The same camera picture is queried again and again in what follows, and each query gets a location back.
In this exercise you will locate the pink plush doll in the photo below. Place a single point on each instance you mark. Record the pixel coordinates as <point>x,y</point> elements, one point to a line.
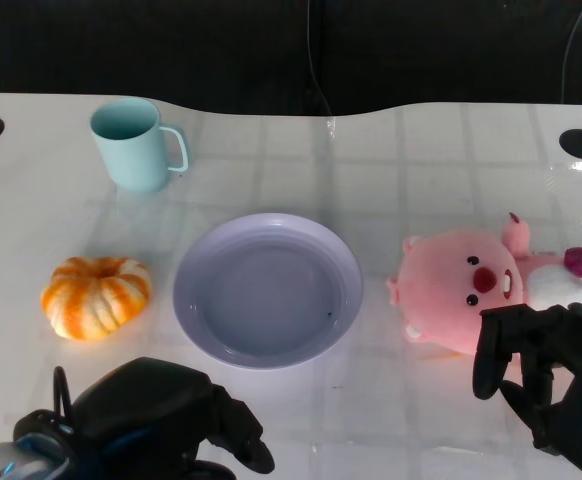
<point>446,290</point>

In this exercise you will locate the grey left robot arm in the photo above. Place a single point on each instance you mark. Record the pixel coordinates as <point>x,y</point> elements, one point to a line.
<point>16,450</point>

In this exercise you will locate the orange white striped pumpkin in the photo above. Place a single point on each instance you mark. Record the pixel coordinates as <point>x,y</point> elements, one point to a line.
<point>96,300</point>

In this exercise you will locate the light blue plastic mug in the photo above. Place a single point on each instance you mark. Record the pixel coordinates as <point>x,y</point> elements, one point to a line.
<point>131,160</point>

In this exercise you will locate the lavender round plate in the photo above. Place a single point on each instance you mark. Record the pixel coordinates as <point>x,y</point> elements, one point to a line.
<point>266,300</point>

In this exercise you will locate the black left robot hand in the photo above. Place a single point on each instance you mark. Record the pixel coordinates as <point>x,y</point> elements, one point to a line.
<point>151,410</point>

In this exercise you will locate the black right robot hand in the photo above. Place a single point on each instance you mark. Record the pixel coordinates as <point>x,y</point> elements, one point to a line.
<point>571,400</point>

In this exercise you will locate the black backdrop cloth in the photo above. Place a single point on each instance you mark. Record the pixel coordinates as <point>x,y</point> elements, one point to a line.
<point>196,45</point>

